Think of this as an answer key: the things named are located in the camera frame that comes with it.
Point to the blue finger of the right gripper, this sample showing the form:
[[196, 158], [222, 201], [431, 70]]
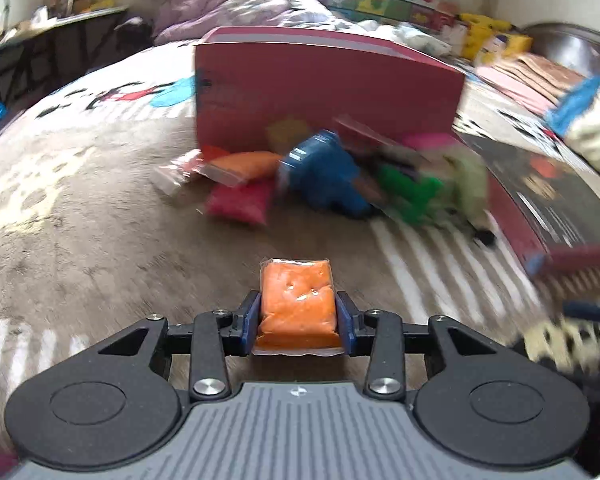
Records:
[[581, 309]]

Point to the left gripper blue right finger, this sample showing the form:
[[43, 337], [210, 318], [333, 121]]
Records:
[[377, 334]]

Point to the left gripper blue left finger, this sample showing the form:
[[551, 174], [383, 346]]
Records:
[[217, 334]]

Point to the orange clay packet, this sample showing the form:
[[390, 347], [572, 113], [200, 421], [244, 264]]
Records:
[[298, 315], [217, 165]]

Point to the portrait printed box lid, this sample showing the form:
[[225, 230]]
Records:
[[548, 214]]

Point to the magenta clay packet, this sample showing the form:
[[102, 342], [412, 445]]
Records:
[[246, 203]]

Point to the green toy bolt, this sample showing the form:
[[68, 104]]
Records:
[[410, 198]]

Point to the mickey mouse bed blanket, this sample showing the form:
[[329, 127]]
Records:
[[88, 245]]

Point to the blue toy bolt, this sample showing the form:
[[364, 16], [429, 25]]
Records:
[[322, 172]]

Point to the light green clay packet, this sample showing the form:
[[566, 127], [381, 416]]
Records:
[[465, 185]]

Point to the blue cream duvet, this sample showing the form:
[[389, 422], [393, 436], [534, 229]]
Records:
[[576, 120]]

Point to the pink clay packet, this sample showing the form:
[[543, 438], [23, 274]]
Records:
[[428, 141]]

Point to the yellow clay packet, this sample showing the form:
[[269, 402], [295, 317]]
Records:
[[286, 134]]

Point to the folded pink blankets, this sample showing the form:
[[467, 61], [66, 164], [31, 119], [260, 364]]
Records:
[[536, 83]]

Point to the red cardboard shoe box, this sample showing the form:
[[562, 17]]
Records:
[[249, 78]]

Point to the dark wooden headboard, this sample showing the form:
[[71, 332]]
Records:
[[573, 46]]

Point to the yellow cartoon pillow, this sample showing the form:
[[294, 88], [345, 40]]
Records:
[[502, 45]]

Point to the pikachu plush toy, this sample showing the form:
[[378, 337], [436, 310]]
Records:
[[479, 28]]

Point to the cluttered side desk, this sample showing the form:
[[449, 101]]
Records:
[[42, 59]]

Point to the pink quilt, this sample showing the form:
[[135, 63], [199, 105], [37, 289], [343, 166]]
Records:
[[177, 20]]

